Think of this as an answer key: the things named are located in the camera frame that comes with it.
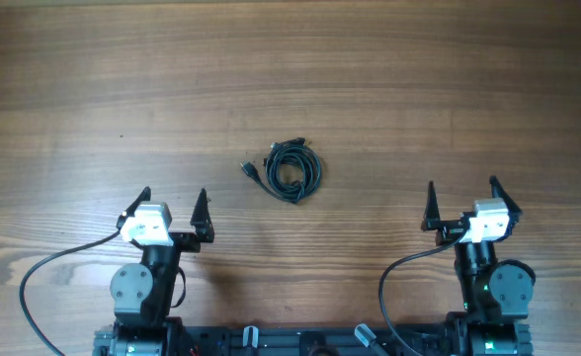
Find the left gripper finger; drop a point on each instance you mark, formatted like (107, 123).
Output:
(144, 196)
(200, 219)

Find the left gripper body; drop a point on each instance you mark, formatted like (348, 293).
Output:
(185, 243)

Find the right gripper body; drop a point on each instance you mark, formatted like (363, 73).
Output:
(450, 232)

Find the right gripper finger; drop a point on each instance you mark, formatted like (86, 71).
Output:
(514, 211)
(431, 218)

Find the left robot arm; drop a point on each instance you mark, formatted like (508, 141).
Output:
(143, 291)

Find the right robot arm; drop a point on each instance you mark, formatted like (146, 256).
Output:
(495, 293)

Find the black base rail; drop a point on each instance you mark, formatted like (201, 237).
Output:
(423, 339)

